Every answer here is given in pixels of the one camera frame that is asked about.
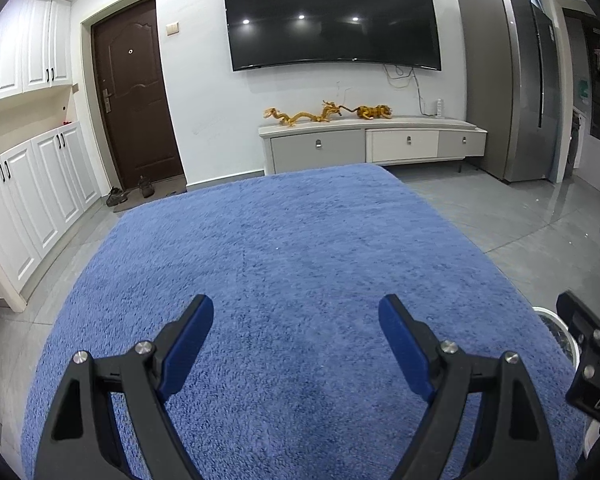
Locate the white trash bin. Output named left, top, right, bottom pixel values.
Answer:
left=533, top=307, right=581, bottom=370

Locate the blue fluffy blanket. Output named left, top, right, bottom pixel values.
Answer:
left=20, top=165, right=584, bottom=479

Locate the brown shoe left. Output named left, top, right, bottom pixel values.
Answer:
left=106, top=188, right=128, bottom=208

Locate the brown shoe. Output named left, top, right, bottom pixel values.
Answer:
left=106, top=188, right=128, bottom=208
left=137, top=176, right=155, bottom=198

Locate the white cupboard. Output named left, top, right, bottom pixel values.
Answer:
left=0, top=122, right=100, bottom=312
left=0, top=0, right=72, bottom=100

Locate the brown shoe right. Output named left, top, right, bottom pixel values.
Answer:
left=137, top=176, right=155, bottom=198

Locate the brown door mat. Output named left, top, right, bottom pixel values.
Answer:
left=112, top=174, right=186, bottom=214

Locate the grey refrigerator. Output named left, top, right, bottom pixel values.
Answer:
left=458, top=0, right=560, bottom=183

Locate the golden tiger figurine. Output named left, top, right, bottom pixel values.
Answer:
left=354, top=104, right=392, bottom=120

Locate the white tv cabinet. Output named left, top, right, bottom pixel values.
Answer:
left=259, top=116, right=486, bottom=174

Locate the dark brown door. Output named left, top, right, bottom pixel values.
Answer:
left=92, top=0, right=184, bottom=188

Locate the golden dragon figurine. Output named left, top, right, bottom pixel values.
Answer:
left=263, top=101, right=342, bottom=127

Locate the white upper cupboard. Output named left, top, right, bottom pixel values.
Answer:
left=0, top=0, right=72, bottom=100

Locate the television cable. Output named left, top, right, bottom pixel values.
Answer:
left=382, top=63, right=439, bottom=117

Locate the black wall television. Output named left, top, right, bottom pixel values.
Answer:
left=224, top=0, right=441, bottom=70

